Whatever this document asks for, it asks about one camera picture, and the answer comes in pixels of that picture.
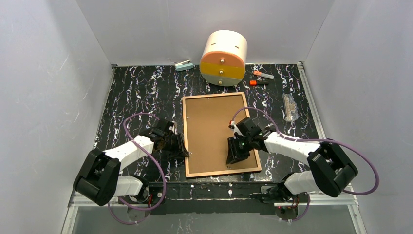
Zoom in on round pastel drawer box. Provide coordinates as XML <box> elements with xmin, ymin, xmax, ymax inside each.
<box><xmin>199</xmin><ymin>30</ymin><xmax>248</xmax><ymax>87</ymax></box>

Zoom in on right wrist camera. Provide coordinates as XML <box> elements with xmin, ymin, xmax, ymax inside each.
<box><xmin>228</xmin><ymin>120</ymin><xmax>243</xmax><ymax>136</ymax></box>

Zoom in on clear bag of clips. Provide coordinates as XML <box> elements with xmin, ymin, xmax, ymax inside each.
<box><xmin>282</xmin><ymin>94</ymin><xmax>300</xmax><ymax>122</ymax></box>

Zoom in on teal white stapler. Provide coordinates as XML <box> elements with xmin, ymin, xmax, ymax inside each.
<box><xmin>174</xmin><ymin>59</ymin><xmax>194</xmax><ymax>72</ymax></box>

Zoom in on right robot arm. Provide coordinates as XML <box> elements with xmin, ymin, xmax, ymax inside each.
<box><xmin>226</xmin><ymin>117</ymin><xmax>358</xmax><ymax>203</ymax></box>

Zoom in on orange capped black marker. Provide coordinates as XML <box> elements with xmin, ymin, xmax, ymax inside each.
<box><xmin>249</xmin><ymin>80</ymin><xmax>269</xmax><ymax>86</ymax></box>

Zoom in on orange capped grey marker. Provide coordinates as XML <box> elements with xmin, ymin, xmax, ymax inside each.
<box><xmin>253</xmin><ymin>71</ymin><xmax>274</xmax><ymax>79</ymax></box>

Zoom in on purple cable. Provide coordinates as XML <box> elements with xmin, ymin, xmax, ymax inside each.
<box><xmin>107</xmin><ymin>112</ymin><xmax>168</xmax><ymax>225</ymax></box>
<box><xmin>231</xmin><ymin>107</ymin><xmax>380</xmax><ymax>223</ymax></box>

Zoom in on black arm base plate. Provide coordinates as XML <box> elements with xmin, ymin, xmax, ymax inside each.
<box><xmin>117</xmin><ymin>182</ymin><xmax>309</xmax><ymax>220</ymax></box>

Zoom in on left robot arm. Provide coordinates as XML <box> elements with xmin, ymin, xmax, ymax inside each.
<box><xmin>73</xmin><ymin>119</ymin><xmax>189</xmax><ymax>206</ymax></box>

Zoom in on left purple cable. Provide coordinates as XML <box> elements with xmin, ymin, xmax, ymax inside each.
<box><xmin>107</xmin><ymin>112</ymin><xmax>168</xmax><ymax>225</ymax></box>

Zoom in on brown cardboard backing board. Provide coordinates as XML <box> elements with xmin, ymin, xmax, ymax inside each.
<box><xmin>185</xmin><ymin>94</ymin><xmax>259</xmax><ymax>175</ymax></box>

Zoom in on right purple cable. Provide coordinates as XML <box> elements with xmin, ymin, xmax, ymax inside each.
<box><xmin>231</xmin><ymin>107</ymin><xmax>380</xmax><ymax>223</ymax></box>

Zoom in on wooden picture frame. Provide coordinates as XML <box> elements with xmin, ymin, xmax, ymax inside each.
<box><xmin>182</xmin><ymin>92</ymin><xmax>263</xmax><ymax>178</ymax></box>

